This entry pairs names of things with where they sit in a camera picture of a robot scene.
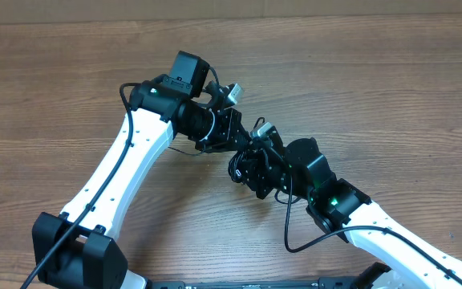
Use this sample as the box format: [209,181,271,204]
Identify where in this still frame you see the black USB cable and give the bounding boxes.
[227,116,266,186]

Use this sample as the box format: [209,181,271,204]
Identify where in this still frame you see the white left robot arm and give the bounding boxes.
[22,51,249,288]

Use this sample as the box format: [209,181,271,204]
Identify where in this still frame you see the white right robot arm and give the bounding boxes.
[229,128,462,288]

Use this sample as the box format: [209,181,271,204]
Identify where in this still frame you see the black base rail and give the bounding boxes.
[145,276,355,289]

